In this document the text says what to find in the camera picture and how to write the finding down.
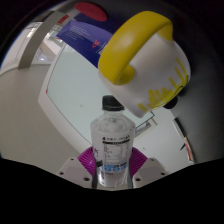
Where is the white and yellow mug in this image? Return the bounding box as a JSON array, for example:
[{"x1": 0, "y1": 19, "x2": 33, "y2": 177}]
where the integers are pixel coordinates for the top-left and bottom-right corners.
[{"x1": 97, "y1": 10, "x2": 192, "y2": 118}]

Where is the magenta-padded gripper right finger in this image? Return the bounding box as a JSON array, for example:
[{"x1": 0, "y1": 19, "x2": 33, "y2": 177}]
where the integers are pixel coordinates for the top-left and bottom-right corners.
[{"x1": 128, "y1": 147, "x2": 170, "y2": 189}]

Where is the clear black-capped drink bottle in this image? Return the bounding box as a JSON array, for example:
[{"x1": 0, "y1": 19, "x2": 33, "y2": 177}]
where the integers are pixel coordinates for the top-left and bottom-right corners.
[{"x1": 90, "y1": 94, "x2": 136, "y2": 188}]

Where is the blue and white cardboard box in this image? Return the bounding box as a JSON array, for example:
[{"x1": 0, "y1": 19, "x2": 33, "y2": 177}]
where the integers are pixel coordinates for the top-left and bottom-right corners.
[{"x1": 55, "y1": 14, "x2": 116, "y2": 69}]

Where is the flat round red coaster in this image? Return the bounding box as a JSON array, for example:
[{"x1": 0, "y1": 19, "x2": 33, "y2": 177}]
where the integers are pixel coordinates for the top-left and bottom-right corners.
[{"x1": 73, "y1": 1, "x2": 108, "y2": 23}]

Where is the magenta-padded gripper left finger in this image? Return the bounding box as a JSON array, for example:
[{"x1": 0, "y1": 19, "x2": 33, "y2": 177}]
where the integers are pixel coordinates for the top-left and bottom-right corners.
[{"x1": 55, "y1": 146, "x2": 97, "y2": 190}]

